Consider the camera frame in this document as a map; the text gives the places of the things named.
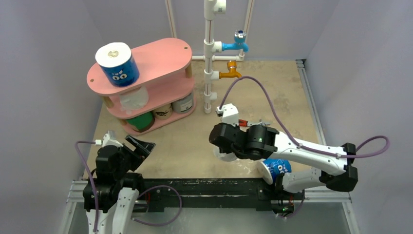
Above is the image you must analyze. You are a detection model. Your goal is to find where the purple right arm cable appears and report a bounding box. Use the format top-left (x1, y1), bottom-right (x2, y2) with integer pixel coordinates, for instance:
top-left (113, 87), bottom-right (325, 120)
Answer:
top-left (219, 76), bottom-right (391, 159)

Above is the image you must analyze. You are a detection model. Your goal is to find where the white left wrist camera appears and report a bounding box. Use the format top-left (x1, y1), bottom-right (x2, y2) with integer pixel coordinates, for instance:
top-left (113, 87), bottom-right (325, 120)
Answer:
top-left (94, 130), bottom-right (123, 147)

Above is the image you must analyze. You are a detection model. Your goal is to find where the grey toilet paper roll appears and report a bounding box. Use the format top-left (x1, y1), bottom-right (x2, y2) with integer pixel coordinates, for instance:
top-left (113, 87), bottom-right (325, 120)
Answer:
top-left (172, 92), bottom-right (193, 114)

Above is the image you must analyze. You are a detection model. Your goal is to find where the white PVC pipe stand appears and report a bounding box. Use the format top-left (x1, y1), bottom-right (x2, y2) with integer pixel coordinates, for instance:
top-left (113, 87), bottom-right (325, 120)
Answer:
top-left (164, 0), bottom-right (256, 114)

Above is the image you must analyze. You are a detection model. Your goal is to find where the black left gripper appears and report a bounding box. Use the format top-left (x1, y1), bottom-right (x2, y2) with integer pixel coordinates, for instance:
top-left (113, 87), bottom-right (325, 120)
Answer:
top-left (113, 135), bottom-right (155, 179)

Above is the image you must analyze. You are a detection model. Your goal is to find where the blue plastic faucet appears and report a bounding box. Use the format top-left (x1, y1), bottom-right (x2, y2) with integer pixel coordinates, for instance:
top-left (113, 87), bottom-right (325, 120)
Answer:
top-left (222, 30), bottom-right (249, 52)

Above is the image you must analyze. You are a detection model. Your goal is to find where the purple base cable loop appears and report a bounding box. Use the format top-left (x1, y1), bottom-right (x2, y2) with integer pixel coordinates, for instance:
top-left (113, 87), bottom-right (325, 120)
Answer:
top-left (132, 185), bottom-right (183, 227)

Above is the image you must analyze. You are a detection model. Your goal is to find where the aluminium frame rail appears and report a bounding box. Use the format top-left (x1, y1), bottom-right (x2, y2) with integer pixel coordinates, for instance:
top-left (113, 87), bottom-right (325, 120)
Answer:
top-left (58, 59), bottom-right (360, 234)

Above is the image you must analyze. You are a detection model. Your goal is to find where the red handled adjustable wrench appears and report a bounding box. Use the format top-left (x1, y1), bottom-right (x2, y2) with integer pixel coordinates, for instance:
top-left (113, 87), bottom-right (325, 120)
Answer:
top-left (238, 119), bottom-right (271, 127)

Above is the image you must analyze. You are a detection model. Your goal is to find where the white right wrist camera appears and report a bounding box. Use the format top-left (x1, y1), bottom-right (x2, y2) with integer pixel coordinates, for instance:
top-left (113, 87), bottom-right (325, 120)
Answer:
top-left (216, 103), bottom-right (239, 126)

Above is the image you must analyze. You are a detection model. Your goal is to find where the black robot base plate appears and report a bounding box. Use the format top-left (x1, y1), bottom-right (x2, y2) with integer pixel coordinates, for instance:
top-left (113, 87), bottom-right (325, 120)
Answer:
top-left (134, 178), bottom-right (302, 213)

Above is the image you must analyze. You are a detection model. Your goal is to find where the pink three-tier shelf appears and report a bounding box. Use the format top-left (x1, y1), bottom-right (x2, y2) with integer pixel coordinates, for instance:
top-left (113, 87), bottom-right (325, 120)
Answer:
top-left (86, 38), bottom-right (196, 136)

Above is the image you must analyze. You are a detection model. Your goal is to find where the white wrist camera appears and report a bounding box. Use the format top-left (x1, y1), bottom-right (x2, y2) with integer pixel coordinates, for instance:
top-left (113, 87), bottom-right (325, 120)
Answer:
top-left (94, 130), bottom-right (123, 147)
top-left (216, 103), bottom-right (239, 126)

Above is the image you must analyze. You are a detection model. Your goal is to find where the blue toilet paper roll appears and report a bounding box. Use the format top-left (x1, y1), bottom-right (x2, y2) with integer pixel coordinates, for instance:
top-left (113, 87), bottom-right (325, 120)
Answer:
top-left (95, 42), bottom-right (140, 87)

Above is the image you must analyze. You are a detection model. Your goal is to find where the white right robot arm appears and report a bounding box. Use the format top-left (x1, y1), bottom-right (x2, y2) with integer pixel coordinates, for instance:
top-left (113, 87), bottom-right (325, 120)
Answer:
top-left (209, 123), bottom-right (358, 198)

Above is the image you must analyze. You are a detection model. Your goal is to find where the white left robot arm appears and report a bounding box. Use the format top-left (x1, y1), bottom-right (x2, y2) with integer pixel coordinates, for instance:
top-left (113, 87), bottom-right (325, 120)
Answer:
top-left (82, 132), bottom-right (156, 234)

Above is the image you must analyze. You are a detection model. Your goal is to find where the orange brass faucet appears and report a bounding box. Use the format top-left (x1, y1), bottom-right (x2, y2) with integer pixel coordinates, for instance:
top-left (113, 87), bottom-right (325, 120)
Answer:
top-left (219, 60), bottom-right (242, 79)

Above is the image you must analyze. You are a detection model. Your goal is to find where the plain white toilet paper roll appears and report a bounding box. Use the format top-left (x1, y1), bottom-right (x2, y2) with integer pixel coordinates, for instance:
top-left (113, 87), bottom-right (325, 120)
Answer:
top-left (119, 86), bottom-right (149, 114)

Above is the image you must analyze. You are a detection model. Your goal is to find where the green brown roll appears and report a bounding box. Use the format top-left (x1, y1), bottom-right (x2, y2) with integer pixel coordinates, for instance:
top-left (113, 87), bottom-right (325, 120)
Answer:
top-left (126, 112), bottom-right (155, 133)

